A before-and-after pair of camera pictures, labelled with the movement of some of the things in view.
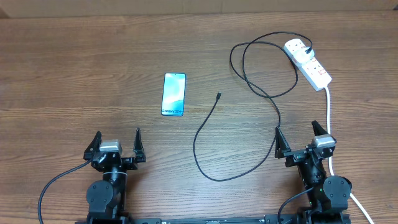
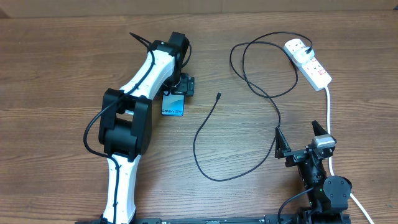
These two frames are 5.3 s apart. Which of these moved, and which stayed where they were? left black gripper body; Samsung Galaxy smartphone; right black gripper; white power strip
Moved: left black gripper body
Stayed: Samsung Galaxy smartphone; white power strip; right black gripper
